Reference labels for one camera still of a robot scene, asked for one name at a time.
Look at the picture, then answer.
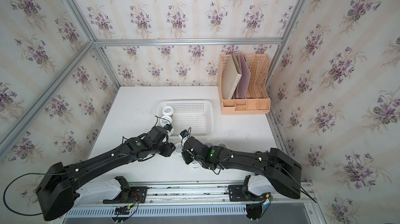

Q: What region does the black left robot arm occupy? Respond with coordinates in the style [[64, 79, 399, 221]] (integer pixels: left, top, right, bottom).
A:
[[35, 124, 176, 221]]

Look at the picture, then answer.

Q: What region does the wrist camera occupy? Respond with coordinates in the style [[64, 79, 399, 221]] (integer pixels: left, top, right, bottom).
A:
[[179, 130, 190, 142], [164, 124, 174, 137]]

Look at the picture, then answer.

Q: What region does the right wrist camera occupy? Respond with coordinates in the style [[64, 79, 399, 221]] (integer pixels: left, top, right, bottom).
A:
[[179, 130, 190, 142]]

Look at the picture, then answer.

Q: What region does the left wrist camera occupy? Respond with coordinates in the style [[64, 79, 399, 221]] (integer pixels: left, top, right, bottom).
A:
[[164, 124, 174, 137]]

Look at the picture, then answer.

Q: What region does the purple folder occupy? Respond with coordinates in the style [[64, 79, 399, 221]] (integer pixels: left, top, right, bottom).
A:
[[236, 52, 251, 99]]

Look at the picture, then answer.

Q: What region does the small circuit board with wires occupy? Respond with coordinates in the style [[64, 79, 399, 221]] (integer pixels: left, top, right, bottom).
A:
[[114, 206, 131, 216]]

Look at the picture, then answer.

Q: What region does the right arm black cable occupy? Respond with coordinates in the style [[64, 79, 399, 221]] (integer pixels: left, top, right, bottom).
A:
[[277, 164, 318, 203]]

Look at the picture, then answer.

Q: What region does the peach plastic file organizer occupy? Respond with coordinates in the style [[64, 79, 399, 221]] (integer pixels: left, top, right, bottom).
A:
[[218, 54, 271, 115]]

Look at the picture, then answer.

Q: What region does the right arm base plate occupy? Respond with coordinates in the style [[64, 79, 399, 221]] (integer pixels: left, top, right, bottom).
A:
[[227, 184, 274, 202]]

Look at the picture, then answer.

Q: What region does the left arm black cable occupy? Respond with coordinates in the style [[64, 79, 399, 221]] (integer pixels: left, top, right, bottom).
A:
[[2, 172, 48, 217]]

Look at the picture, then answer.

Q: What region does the aluminium mounting rail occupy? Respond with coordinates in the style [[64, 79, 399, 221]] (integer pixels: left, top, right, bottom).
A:
[[56, 181, 313, 208]]

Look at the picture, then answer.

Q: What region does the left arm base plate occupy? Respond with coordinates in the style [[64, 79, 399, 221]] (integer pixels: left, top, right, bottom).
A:
[[102, 187, 148, 204]]

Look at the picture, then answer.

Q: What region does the white perforated plastic basket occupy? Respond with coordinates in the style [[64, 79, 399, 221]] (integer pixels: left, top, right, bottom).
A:
[[155, 100, 214, 138]]

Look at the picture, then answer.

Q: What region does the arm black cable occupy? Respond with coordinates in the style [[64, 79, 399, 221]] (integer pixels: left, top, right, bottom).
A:
[[277, 164, 318, 203], [2, 172, 48, 217]]

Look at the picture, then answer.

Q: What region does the beige folder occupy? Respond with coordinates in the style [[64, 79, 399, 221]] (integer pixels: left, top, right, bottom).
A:
[[221, 55, 242, 100]]

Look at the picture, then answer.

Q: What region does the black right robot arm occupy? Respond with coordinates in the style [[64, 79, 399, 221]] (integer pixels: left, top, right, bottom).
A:
[[181, 137, 302, 199]]

